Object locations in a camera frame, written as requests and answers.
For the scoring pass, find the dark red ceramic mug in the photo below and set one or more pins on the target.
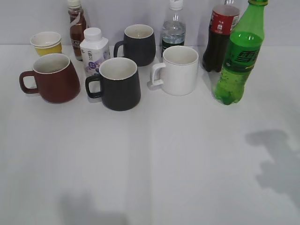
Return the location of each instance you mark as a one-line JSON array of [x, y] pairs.
[[55, 77]]

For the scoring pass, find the yellow paper cup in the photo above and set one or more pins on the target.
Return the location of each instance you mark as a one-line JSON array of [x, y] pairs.
[[46, 42]]

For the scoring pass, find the white ceramic mug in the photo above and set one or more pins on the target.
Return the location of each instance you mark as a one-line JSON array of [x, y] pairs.
[[177, 73]]

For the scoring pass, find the clear water bottle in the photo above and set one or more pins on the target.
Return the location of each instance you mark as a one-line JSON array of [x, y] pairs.
[[174, 27]]

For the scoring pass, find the black ceramic mug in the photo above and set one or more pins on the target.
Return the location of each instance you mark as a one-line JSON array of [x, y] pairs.
[[117, 84], [138, 44]]

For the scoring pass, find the white milk bottle purple label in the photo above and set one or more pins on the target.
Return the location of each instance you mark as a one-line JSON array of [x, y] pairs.
[[94, 49]]

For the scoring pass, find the cola bottle red label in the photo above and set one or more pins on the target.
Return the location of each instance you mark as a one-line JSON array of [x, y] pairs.
[[224, 18]]

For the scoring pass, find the green soda bottle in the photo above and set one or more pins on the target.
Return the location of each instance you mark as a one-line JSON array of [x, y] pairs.
[[243, 48]]

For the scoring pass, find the front black ceramic mug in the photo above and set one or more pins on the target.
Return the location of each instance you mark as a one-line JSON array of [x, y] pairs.
[[117, 84]]

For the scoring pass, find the brown coffee drink bottle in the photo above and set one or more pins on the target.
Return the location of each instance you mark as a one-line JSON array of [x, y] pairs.
[[77, 26]]

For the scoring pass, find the rear black ceramic mug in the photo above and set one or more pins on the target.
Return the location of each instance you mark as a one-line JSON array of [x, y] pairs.
[[138, 44]]

